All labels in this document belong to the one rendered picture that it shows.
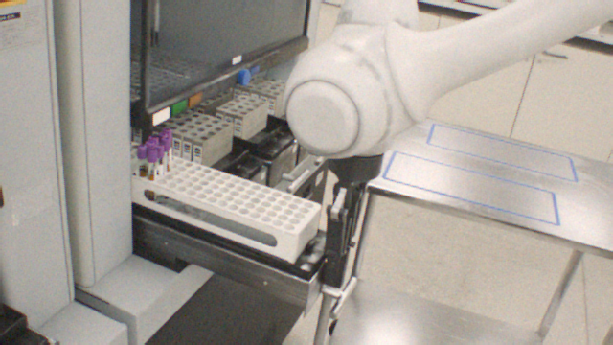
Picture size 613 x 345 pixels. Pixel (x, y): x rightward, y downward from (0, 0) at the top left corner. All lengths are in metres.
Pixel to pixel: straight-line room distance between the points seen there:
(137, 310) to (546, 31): 0.64
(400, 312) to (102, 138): 1.08
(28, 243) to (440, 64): 0.52
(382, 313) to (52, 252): 1.04
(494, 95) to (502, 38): 2.53
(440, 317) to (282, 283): 0.89
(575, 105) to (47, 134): 2.71
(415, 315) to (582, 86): 1.78
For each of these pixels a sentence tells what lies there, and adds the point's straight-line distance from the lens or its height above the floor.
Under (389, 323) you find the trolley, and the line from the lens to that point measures 1.57.
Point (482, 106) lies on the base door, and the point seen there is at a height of 0.40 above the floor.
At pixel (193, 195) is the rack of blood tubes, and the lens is 0.87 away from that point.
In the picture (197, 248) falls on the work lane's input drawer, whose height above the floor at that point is 0.79.
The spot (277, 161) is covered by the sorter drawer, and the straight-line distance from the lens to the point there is 1.13.
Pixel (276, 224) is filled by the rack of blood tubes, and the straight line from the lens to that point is 0.82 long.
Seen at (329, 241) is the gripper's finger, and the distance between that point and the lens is 0.78.
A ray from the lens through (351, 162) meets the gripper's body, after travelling 0.72.
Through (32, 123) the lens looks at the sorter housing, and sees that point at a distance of 0.68.
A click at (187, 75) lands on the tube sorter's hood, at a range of 0.89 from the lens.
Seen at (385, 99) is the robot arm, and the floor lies 1.14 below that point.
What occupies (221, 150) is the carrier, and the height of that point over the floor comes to 0.84.
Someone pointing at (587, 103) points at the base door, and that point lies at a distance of 3.08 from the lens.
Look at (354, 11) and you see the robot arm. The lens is 0.66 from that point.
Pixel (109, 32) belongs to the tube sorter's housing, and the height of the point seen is 1.11.
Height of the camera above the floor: 1.30
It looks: 27 degrees down
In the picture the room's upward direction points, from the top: 8 degrees clockwise
